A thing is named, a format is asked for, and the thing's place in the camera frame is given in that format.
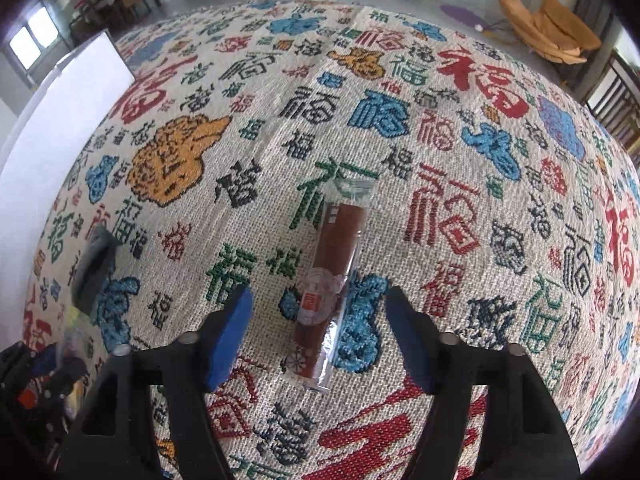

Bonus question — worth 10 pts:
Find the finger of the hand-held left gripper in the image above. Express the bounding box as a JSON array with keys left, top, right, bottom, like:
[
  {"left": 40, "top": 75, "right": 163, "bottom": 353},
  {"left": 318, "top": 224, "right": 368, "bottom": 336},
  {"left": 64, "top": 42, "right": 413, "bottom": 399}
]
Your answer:
[
  {"left": 29, "top": 342, "right": 62, "bottom": 377},
  {"left": 50, "top": 357, "right": 89, "bottom": 392}
]

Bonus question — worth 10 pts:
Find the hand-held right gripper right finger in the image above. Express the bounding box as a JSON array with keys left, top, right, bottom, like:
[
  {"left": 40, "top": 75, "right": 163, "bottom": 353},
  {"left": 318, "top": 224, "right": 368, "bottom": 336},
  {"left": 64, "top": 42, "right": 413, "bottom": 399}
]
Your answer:
[{"left": 385, "top": 285, "right": 583, "bottom": 480}]

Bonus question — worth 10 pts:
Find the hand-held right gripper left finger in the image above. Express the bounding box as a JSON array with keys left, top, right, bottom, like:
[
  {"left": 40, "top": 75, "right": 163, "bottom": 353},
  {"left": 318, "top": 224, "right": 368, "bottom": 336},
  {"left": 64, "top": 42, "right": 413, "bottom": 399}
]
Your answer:
[{"left": 62, "top": 284, "right": 253, "bottom": 480}]

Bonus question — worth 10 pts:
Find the brown snack bar clear wrapper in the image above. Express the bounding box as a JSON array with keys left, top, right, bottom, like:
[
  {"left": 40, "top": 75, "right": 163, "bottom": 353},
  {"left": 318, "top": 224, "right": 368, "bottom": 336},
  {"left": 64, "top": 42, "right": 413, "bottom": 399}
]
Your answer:
[{"left": 281, "top": 172, "right": 381, "bottom": 395}]

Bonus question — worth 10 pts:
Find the clear packet with black header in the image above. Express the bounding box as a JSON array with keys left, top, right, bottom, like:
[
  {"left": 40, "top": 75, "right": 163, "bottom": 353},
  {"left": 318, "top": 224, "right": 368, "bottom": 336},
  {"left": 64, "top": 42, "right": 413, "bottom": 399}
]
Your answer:
[{"left": 60, "top": 226, "right": 121, "bottom": 411}]

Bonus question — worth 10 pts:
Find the white box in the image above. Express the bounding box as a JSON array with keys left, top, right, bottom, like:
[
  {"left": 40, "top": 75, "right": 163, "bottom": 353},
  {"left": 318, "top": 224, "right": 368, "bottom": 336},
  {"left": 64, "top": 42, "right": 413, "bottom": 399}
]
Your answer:
[{"left": 0, "top": 29, "right": 137, "bottom": 321}]

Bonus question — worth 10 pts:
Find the dark wooden chair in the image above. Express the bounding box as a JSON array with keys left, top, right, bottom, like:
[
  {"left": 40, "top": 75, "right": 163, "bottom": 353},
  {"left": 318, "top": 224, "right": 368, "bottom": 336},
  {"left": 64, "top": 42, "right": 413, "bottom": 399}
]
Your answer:
[{"left": 582, "top": 50, "right": 640, "bottom": 161}]

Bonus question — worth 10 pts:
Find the purple floor mat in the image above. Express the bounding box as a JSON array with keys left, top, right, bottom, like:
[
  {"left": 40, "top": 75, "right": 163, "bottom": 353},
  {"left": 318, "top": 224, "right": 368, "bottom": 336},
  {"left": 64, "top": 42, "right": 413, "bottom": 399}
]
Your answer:
[{"left": 440, "top": 4, "right": 483, "bottom": 28}]

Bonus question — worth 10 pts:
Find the orange lounge chair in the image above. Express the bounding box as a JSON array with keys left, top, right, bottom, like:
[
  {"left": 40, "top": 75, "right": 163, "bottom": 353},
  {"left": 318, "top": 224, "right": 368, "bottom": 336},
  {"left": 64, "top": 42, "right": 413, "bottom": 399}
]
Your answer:
[{"left": 499, "top": 0, "right": 603, "bottom": 66}]

